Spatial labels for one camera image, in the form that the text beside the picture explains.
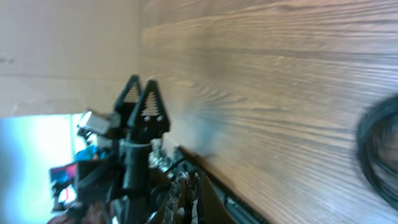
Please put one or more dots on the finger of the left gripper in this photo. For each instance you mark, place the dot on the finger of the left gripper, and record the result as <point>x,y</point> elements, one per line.
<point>128,98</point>
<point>149,119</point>

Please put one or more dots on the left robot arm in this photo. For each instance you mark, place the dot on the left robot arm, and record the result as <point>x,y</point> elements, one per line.
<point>123,177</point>

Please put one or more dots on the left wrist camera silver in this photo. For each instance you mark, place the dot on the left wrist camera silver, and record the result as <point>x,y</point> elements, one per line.
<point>94,122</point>

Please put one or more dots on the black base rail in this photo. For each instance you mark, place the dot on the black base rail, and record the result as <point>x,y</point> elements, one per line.
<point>226,203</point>

